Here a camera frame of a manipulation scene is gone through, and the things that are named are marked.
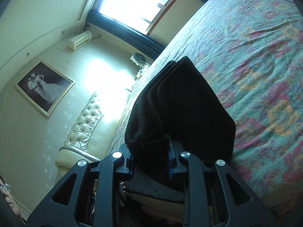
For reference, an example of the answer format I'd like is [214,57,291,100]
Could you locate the black pants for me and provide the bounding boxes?
[125,57,236,200]

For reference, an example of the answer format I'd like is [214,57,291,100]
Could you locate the cream tufted headboard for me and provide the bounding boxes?
[55,90,130,179]

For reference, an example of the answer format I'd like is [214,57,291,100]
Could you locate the white fan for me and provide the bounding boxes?
[130,53,152,68]

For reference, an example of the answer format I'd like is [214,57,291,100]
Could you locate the framed wedding photo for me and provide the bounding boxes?
[14,60,75,118]

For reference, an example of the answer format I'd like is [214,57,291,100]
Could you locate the dark blue curtain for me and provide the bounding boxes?
[86,10,165,60]

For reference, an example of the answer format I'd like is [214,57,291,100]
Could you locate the white air conditioner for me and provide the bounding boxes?
[67,31,92,51]

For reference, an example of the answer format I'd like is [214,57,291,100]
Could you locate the floral bedspread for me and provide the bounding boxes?
[110,0,302,215]

